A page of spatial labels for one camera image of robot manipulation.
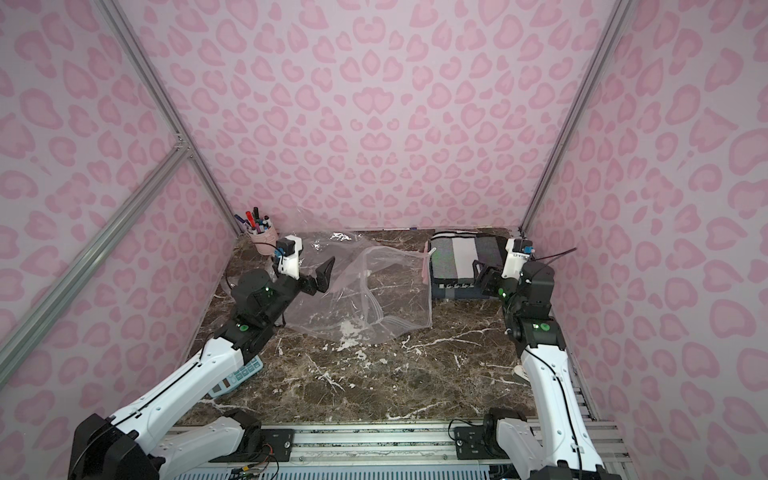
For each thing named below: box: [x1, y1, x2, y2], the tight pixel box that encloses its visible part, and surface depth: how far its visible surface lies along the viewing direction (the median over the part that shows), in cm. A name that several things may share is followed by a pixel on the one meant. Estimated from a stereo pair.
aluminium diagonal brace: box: [0, 142, 193, 387], surface depth 69 cm
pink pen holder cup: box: [247, 227, 278, 256], surface depth 109 cm
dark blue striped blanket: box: [432, 278, 498, 300], surface depth 99 cm
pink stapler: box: [513, 364, 530, 382], surface depth 84 cm
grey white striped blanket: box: [430, 236, 504, 279], surface depth 100 cm
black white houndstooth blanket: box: [430, 230, 479, 240], surface depth 105 cm
